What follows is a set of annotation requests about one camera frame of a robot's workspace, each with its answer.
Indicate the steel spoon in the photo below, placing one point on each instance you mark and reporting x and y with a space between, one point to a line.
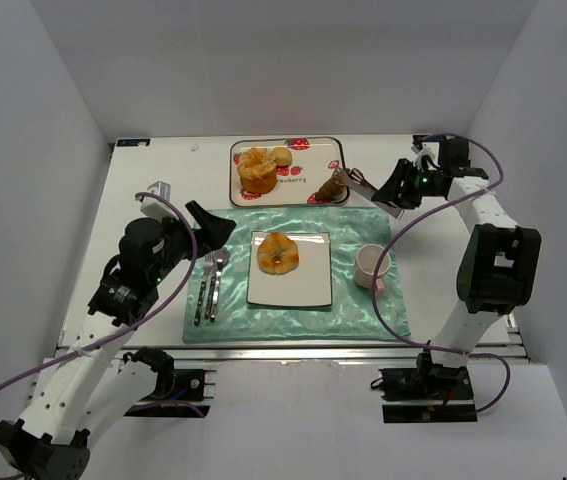
221 258

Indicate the steel fork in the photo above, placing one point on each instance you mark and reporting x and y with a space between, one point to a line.
207 267

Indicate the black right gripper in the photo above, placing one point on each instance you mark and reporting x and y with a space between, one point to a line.
391 189

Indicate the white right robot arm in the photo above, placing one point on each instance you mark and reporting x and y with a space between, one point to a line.
499 264

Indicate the aluminium table edge rail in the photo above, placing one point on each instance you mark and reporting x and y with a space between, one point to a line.
292 352

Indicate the pink ceramic mug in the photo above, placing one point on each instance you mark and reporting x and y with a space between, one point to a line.
371 266

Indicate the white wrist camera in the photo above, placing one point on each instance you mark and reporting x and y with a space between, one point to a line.
425 158
152 207

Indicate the steel serving tongs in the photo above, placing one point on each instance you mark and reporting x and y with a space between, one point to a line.
355 181

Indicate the steel table knife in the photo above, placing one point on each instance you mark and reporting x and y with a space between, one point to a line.
215 296

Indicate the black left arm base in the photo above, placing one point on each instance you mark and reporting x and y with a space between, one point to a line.
180 391

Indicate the glazed ring bread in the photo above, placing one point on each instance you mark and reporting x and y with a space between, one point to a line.
277 254

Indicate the tall orange muffin bread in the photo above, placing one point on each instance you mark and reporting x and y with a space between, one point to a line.
257 170

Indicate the white square plate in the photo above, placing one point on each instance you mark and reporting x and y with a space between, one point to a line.
308 286

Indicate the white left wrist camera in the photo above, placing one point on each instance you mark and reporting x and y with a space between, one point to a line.
152 207

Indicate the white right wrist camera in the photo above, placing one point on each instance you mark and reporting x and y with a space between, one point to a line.
425 158

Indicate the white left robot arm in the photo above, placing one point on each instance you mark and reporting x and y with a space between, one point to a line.
53 437

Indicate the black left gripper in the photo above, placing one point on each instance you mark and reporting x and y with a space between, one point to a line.
193 237

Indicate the brown chocolate croissant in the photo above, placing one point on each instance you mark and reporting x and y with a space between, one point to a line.
333 189

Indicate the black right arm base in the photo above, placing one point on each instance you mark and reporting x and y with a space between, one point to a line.
412 397

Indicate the small round bun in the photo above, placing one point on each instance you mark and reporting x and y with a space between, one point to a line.
282 156

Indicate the green satin placemat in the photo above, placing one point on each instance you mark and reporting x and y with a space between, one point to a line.
355 313

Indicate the strawberry print tray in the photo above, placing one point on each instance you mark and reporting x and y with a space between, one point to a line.
313 161

